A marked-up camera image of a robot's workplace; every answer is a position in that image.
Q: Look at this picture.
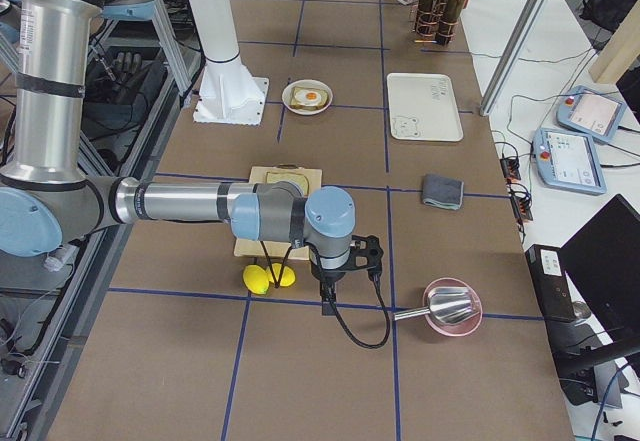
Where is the metal scoop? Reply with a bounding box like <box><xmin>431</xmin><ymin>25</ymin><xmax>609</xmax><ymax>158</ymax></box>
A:
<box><xmin>394</xmin><ymin>286</ymin><xmax>480</xmax><ymax>326</ymax></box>

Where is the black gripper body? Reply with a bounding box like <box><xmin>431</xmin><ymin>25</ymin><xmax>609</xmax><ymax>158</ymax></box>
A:
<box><xmin>310</xmin><ymin>252</ymin><xmax>349</xmax><ymax>283</ymax></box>

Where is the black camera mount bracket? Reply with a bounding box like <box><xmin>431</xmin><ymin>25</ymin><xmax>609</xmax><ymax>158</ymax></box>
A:
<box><xmin>343</xmin><ymin>235</ymin><xmax>384</xmax><ymax>280</ymax></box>

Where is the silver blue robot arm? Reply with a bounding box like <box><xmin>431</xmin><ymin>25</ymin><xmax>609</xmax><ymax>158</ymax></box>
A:
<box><xmin>1</xmin><ymin>0</ymin><xmax>356</xmax><ymax>315</ymax></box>

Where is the black computer box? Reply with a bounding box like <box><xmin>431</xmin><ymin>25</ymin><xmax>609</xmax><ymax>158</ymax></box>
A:
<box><xmin>525</xmin><ymin>244</ymin><xmax>576</xmax><ymax>323</ymax></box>

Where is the toast bread slice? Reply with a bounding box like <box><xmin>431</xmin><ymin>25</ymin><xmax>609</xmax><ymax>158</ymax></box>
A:
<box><xmin>265</xmin><ymin>171</ymin><xmax>310</xmax><ymax>196</ymax></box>

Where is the blue teach pendant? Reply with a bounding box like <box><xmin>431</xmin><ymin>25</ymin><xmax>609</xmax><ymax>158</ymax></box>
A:
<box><xmin>556</xmin><ymin>85</ymin><xmax>627</xmax><ymax>144</ymax></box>
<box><xmin>532</xmin><ymin>128</ymin><xmax>607</xmax><ymax>195</ymax></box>

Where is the black monitor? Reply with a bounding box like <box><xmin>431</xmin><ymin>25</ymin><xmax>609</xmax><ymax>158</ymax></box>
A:
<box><xmin>560</xmin><ymin>194</ymin><xmax>639</xmax><ymax>340</ymax></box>

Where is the bread with fried egg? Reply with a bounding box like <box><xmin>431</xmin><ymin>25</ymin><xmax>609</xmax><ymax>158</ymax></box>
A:
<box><xmin>289</xmin><ymin>86</ymin><xmax>329</xmax><ymax>111</ymax></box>

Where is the blue teach pendant near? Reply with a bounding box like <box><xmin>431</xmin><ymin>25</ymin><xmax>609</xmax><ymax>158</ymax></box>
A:
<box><xmin>532</xmin><ymin>128</ymin><xmax>607</xmax><ymax>195</ymax></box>

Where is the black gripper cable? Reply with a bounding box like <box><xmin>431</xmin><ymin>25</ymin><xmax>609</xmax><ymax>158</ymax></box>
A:
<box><xmin>327</xmin><ymin>270</ymin><xmax>392</xmax><ymax>349</ymax></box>

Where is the yellow lemon right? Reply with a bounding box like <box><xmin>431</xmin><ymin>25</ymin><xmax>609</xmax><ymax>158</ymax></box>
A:
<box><xmin>269</xmin><ymin>264</ymin><xmax>296</xmax><ymax>287</ymax></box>

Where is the white round plate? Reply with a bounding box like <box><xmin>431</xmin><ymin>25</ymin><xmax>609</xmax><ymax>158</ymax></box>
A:
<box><xmin>281</xmin><ymin>79</ymin><xmax>333</xmax><ymax>116</ymax></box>

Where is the copper wire bottle rack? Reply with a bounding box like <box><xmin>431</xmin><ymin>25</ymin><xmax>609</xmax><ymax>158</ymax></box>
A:
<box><xmin>414</xmin><ymin>2</ymin><xmax>460</xmax><ymax>45</ymax></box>

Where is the blue teach pendant far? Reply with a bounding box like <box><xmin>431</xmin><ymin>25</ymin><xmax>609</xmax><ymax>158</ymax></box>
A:
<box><xmin>556</xmin><ymin>85</ymin><xmax>627</xmax><ymax>144</ymax></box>

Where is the pink bowl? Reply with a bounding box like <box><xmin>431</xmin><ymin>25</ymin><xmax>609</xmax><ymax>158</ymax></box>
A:
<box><xmin>422</xmin><ymin>277</ymin><xmax>483</xmax><ymax>337</ymax></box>

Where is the grey folded cloth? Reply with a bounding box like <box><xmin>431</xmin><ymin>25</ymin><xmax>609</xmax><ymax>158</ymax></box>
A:
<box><xmin>421</xmin><ymin>173</ymin><xmax>464</xmax><ymax>210</ymax></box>

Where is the wooden cutting board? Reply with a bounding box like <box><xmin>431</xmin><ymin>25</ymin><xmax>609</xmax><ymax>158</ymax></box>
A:
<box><xmin>233</xmin><ymin>165</ymin><xmax>322</xmax><ymax>261</ymax></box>

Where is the yellow lemon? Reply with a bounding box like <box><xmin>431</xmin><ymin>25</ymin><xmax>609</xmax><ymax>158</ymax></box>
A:
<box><xmin>242</xmin><ymin>264</ymin><xmax>270</xmax><ymax>295</ymax></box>
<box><xmin>269</xmin><ymin>264</ymin><xmax>296</xmax><ymax>287</ymax></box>

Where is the white bear serving tray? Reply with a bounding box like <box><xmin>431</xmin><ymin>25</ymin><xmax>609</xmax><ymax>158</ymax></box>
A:
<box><xmin>387</xmin><ymin>73</ymin><xmax>464</xmax><ymax>142</ymax></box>

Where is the aluminium frame post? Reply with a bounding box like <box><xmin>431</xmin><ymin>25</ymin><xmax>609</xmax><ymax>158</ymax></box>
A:
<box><xmin>479</xmin><ymin>0</ymin><xmax>548</xmax><ymax>116</ymax></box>

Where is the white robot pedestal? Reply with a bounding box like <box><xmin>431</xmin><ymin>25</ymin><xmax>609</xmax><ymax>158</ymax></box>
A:
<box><xmin>189</xmin><ymin>0</ymin><xmax>269</xmax><ymax>126</ymax></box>

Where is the yellow lemon left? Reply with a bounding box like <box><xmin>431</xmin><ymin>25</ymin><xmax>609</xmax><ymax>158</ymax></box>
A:
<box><xmin>242</xmin><ymin>264</ymin><xmax>270</xmax><ymax>295</ymax></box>

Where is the dark wine bottle right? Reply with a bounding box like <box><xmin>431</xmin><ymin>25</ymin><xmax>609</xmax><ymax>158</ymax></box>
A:
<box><xmin>436</xmin><ymin>0</ymin><xmax>464</xmax><ymax>45</ymax></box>

